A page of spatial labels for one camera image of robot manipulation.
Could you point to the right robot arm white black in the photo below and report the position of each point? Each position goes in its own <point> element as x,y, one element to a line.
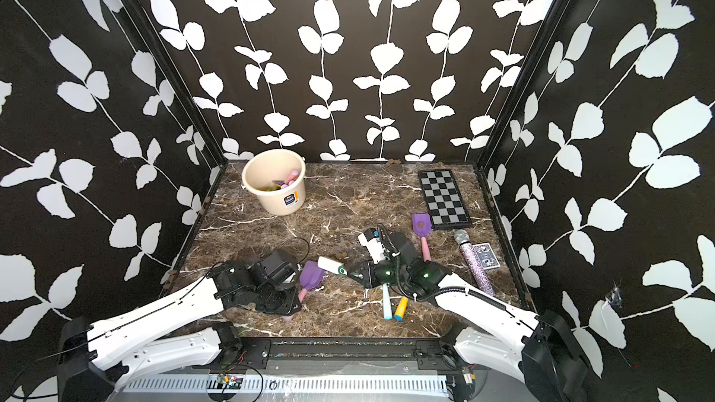
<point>537,350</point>

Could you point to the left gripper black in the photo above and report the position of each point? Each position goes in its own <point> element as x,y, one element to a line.
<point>290,307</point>

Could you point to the black front rail base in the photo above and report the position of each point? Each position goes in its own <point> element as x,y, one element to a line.
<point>429,354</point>

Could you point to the black white checkerboard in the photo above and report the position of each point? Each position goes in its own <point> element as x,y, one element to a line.
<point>444,201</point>

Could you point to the purple square trowel pink handle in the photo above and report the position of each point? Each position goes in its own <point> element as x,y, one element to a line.
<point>310,279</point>

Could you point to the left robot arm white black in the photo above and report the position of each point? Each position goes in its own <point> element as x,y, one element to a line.
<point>104,356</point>

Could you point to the cream plastic bucket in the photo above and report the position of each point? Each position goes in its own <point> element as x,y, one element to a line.
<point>277,179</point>

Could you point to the purple square trowel front row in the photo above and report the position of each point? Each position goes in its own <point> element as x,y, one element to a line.
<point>292,177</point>

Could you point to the light blue trowel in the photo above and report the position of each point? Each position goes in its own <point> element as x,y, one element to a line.
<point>386,302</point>

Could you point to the purple trowel pink handle right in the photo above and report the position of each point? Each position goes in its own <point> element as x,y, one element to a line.
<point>422,227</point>

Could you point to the green white scrub brush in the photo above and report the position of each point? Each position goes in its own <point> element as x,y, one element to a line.
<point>332,266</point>

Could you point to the playing card deck box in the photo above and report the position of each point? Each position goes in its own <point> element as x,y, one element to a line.
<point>486,256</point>

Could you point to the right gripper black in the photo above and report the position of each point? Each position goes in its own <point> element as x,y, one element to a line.
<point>370,279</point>

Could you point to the white perforated cable tray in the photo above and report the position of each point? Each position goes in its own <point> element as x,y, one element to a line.
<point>433,386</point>

